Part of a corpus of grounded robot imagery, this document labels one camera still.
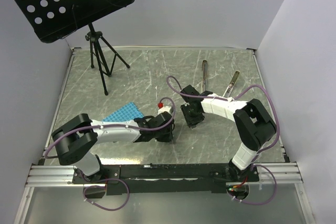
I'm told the pale green small stapler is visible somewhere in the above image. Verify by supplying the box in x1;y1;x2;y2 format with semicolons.
223;71;240;98

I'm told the beige black large stapler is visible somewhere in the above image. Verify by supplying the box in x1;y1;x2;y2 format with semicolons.
201;60;208;92

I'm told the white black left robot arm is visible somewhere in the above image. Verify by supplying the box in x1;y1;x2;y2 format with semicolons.
51;111;174;183

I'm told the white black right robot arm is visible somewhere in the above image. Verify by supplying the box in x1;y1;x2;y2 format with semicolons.
181;85;278;181

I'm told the blue studded building plate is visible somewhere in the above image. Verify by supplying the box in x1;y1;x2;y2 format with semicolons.
102;102;144;122

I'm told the black perforated music stand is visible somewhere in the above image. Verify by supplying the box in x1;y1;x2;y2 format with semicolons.
14;0;135;79

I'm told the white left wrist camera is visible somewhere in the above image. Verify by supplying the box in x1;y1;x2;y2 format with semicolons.
158;102;173;115

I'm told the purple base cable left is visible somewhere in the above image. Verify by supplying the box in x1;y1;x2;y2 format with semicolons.
83;177;131;211

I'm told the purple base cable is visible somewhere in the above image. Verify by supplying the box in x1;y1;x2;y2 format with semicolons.
227;163;278;206
83;177;131;211

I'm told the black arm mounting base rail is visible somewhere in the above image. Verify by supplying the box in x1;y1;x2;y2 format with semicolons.
72;163;259;195

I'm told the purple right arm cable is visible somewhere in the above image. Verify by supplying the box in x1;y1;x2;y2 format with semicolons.
166;76;281;161

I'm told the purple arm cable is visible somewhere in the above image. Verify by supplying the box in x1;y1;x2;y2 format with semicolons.
44;98;176;159
166;76;281;161

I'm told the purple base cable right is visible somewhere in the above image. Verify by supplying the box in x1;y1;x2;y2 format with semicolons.
227;163;278;206

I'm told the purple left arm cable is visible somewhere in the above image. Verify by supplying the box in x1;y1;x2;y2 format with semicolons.
44;98;176;159

